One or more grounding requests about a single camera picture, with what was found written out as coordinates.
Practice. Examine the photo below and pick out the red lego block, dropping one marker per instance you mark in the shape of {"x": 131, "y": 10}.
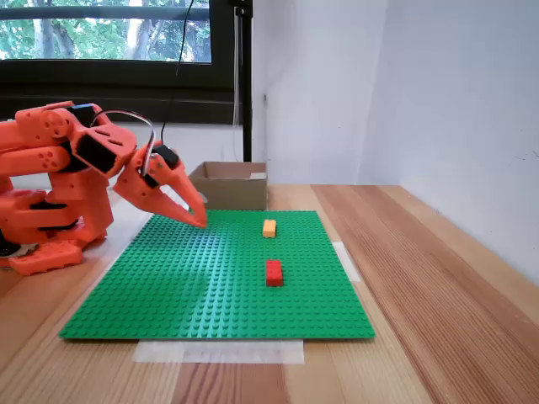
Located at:
{"x": 274, "y": 274}

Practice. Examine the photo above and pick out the translucent masking tape strip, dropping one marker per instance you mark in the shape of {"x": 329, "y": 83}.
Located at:
{"x": 219, "y": 352}
{"x": 347, "y": 263}

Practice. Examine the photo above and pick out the yellow lego block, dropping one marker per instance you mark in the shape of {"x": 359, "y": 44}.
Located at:
{"x": 269, "y": 229}

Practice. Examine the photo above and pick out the black framed window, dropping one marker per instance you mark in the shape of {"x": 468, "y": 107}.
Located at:
{"x": 105, "y": 84}

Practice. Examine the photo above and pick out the cardboard box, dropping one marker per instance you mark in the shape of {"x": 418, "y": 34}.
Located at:
{"x": 236, "y": 193}

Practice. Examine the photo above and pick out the green lego baseplate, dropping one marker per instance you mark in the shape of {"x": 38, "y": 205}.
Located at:
{"x": 189, "y": 286}

